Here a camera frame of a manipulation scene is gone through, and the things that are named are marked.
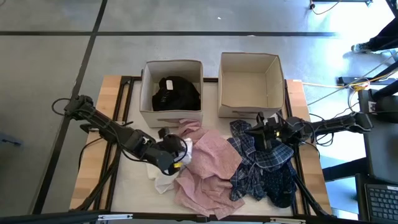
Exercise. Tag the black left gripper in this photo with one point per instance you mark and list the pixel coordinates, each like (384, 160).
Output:
(174, 144)

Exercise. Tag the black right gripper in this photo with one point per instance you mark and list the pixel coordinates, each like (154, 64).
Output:
(278, 132)

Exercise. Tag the pink striped cloth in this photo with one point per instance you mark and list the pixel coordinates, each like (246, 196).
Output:
(214, 155)

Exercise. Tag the white cloth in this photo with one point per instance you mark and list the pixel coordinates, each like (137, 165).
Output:
(161, 185)

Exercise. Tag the blue plaid shirt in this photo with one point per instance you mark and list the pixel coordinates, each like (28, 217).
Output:
(248, 174)

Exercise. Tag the navy dotted cloth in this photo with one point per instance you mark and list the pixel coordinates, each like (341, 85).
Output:
(281, 189)

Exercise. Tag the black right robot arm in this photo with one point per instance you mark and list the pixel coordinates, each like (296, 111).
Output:
(329, 126)

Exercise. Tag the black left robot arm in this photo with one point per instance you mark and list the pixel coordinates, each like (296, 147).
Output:
(118, 133)

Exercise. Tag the left cardboard box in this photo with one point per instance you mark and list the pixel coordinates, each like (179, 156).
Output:
(171, 119)

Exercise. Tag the cardboard box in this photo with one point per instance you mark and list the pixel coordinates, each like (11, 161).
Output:
(245, 84)
(171, 119)

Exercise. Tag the black garment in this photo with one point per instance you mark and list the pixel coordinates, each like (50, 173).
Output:
(175, 95)

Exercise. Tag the right cardboard box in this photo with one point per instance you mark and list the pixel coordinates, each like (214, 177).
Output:
(245, 84)

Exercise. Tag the white table cover sheet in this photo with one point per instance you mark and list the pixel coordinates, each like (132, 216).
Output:
(136, 186)

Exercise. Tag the black desk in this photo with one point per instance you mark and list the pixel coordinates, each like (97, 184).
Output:
(382, 149)

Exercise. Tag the black rig beam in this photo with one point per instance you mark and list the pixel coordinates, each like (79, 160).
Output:
(62, 217)

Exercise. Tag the black laptop keyboard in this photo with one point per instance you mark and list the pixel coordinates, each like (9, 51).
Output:
(382, 202)

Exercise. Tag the person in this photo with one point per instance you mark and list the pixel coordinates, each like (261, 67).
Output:
(385, 39)

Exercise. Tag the small dark floor object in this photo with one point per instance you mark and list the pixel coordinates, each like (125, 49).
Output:
(11, 141)

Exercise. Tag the silver bracket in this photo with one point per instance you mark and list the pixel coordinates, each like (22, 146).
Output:
(115, 216)
(287, 221)

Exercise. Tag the black stand frame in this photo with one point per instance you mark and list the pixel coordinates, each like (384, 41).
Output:
(345, 80)

